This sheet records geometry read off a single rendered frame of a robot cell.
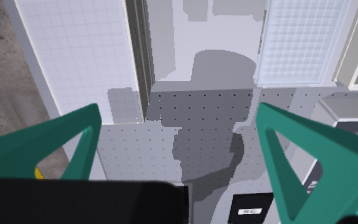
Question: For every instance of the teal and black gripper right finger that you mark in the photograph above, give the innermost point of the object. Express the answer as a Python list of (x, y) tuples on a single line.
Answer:
[(335, 196)]

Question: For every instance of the black flat nest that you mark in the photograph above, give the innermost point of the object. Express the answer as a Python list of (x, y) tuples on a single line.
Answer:
[(250, 208)]

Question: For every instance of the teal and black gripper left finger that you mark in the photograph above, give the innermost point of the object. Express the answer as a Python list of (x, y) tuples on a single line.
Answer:
[(22, 150)]

